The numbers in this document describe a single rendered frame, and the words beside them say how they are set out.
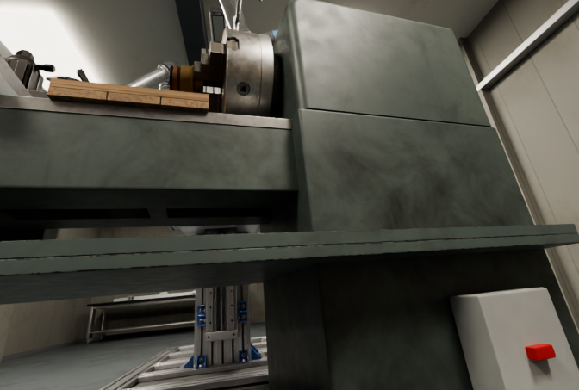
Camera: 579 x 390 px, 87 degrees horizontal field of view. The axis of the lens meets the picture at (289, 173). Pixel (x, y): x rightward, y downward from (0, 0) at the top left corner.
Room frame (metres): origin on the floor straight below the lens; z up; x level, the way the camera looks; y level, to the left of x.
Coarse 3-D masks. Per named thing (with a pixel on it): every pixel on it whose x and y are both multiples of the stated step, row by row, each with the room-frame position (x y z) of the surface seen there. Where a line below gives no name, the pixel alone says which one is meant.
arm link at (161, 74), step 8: (168, 64) 1.30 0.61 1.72; (176, 64) 1.34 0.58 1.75; (152, 72) 1.27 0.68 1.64; (160, 72) 1.29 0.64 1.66; (168, 72) 1.31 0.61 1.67; (136, 80) 1.24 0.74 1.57; (144, 80) 1.25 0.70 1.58; (152, 80) 1.28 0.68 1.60; (160, 80) 1.31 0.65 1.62; (168, 80) 1.36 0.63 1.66
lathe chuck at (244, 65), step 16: (224, 32) 0.64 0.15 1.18; (240, 32) 0.63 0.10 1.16; (240, 48) 0.61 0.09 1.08; (256, 48) 0.62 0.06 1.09; (240, 64) 0.61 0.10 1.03; (256, 64) 0.62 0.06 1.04; (224, 80) 0.66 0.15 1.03; (240, 80) 0.63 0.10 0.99; (256, 80) 0.64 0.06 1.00; (224, 96) 0.66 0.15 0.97; (240, 96) 0.66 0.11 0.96; (256, 96) 0.67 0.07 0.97; (224, 112) 0.68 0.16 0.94; (240, 112) 0.69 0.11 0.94; (256, 112) 0.70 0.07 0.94
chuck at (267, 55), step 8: (264, 40) 0.63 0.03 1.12; (264, 48) 0.63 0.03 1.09; (272, 48) 0.63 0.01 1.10; (264, 56) 0.63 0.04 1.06; (272, 56) 0.63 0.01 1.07; (264, 64) 0.63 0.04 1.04; (272, 64) 0.64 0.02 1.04; (264, 72) 0.64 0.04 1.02; (272, 72) 0.64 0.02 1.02; (264, 80) 0.65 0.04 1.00; (272, 80) 0.65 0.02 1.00; (264, 88) 0.66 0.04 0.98; (272, 88) 0.66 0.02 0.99; (264, 96) 0.67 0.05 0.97; (264, 104) 0.69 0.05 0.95; (264, 112) 0.71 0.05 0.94
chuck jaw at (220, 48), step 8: (232, 40) 0.61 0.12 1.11; (216, 48) 0.61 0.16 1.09; (224, 48) 0.61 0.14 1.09; (232, 48) 0.61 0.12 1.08; (208, 56) 0.64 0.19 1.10; (216, 56) 0.62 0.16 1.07; (224, 56) 0.62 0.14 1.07; (200, 64) 0.67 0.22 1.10; (208, 64) 0.64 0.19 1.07; (216, 64) 0.64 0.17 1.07; (224, 64) 0.65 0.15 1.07; (200, 72) 0.67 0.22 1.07; (208, 72) 0.67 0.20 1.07; (216, 72) 0.67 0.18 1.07; (208, 80) 0.70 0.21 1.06; (216, 80) 0.70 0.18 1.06
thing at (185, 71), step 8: (176, 72) 0.67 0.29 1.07; (184, 72) 0.67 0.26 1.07; (192, 72) 0.67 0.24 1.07; (176, 80) 0.68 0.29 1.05; (184, 80) 0.68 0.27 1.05; (192, 80) 0.68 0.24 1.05; (200, 80) 0.70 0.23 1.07; (176, 88) 0.69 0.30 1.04; (184, 88) 0.69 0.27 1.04; (192, 88) 0.70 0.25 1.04; (200, 88) 0.71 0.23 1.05
